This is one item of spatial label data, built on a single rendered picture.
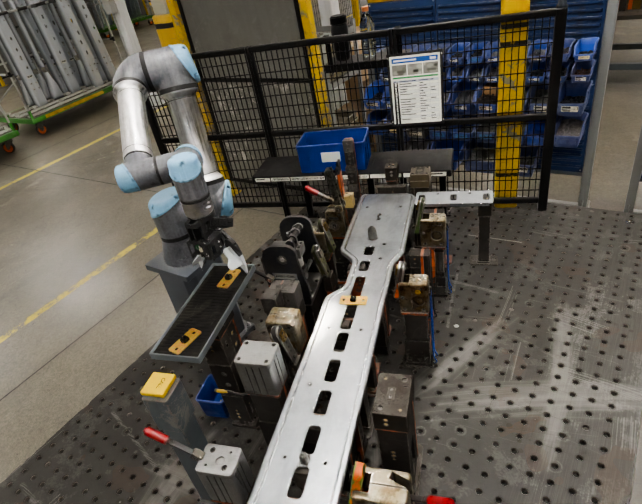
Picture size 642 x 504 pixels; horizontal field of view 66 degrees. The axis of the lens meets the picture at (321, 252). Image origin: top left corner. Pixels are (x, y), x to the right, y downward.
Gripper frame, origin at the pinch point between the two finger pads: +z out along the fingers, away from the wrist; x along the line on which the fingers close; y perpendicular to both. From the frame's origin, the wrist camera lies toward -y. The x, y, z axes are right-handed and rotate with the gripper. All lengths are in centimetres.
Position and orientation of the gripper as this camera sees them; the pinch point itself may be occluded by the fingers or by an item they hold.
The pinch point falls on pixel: (225, 269)
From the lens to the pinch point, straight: 141.1
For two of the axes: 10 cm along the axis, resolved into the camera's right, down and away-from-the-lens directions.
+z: 1.7, 8.1, 5.6
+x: 9.2, 0.8, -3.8
